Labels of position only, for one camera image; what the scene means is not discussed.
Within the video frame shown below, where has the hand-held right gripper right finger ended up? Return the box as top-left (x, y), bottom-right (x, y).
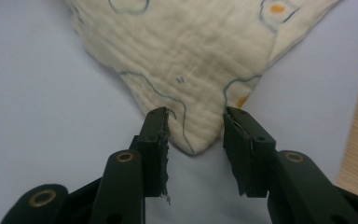
top-left (223, 105), bottom-right (358, 224)

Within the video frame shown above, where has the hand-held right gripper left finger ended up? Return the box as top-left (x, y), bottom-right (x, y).
top-left (89, 106), bottom-right (172, 224)

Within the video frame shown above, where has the cream printed cloth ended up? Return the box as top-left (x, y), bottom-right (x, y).
top-left (62, 0), bottom-right (343, 157)

